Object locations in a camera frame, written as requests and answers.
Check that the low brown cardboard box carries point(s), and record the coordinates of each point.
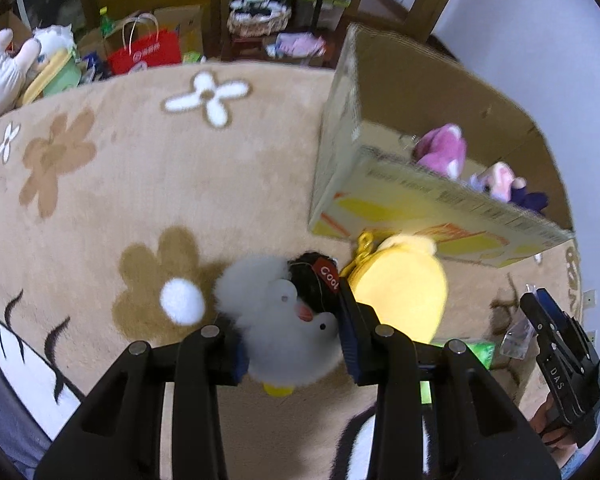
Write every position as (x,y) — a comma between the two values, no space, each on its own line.
(185,25)

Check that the pink plush toy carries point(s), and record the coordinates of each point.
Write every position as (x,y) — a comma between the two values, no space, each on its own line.
(442,147)

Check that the person's grey pants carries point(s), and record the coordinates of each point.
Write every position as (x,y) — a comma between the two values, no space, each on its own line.
(5,410)

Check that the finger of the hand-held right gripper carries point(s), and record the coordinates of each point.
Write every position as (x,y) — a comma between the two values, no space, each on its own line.
(575,330)
(540,320)

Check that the white wall socket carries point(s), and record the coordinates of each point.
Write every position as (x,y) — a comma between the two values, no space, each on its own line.
(588,300)

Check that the clear plastic bag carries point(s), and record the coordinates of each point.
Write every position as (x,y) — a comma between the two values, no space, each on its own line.
(517,340)

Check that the printed cardboard box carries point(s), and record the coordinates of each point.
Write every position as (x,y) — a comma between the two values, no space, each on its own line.
(380,195)

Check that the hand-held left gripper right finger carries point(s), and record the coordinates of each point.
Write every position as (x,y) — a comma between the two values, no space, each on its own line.
(350,345)

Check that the green bottle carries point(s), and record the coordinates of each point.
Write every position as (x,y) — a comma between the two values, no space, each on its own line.
(106,20)

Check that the wicker basket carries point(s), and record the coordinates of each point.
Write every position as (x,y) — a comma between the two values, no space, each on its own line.
(257,22)

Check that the plain open cardboard box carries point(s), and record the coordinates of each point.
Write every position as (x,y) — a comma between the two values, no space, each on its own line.
(5,27)

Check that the purple-haired plush doll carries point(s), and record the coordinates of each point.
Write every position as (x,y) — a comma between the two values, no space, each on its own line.
(502,182)

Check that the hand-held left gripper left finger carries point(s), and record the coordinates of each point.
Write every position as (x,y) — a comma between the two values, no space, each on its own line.
(239,360)

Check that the white fluffy duck plush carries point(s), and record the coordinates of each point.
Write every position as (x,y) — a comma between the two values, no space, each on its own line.
(280,330)

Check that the green yellow plush toy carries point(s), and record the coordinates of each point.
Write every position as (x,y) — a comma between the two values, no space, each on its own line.
(55,80)

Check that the person's right hand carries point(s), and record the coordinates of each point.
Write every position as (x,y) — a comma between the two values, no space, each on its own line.
(544,422)

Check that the red paper bag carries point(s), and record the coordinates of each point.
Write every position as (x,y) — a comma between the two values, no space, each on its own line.
(145,52)

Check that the pink cloth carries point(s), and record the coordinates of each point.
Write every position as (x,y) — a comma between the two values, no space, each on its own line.
(297,44)

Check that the tan flower blanket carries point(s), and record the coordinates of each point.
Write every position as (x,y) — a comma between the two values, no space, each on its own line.
(130,185)

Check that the green packet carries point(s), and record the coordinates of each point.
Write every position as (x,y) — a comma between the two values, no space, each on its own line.
(480,352)

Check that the blue snack packets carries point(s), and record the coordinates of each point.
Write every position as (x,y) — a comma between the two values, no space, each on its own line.
(95,67)

